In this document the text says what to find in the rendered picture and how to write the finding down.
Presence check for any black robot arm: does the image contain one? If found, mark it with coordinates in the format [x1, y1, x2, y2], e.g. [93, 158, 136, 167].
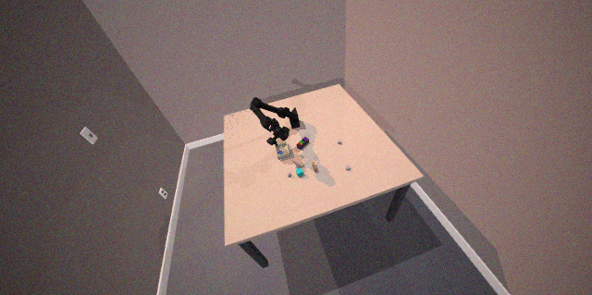
[250, 97, 295, 141]

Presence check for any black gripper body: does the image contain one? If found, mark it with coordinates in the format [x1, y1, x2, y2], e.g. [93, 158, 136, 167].
[266, 127, 290, 145]

